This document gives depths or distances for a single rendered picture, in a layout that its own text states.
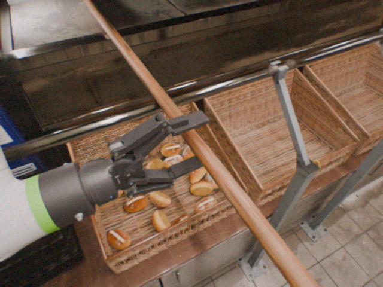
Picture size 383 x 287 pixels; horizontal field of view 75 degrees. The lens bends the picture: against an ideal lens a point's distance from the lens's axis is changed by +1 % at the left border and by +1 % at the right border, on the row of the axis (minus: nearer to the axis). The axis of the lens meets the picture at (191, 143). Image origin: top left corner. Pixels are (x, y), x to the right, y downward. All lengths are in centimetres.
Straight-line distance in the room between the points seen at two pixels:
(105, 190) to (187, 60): 75
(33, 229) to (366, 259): 177
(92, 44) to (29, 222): 62
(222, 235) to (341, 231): 104
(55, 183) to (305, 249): 156
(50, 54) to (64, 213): 59
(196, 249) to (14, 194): 73
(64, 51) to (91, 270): 75
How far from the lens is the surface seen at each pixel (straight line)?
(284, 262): 38
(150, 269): 102
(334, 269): 180
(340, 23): 161
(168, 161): 116
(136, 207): 107
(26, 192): 43
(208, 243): 104
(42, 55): 90
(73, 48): 90
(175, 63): 104
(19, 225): 43
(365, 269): 189
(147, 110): 60
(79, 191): 41
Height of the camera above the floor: 155
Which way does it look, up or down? 48 degrees down
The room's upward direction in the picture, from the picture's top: straight up
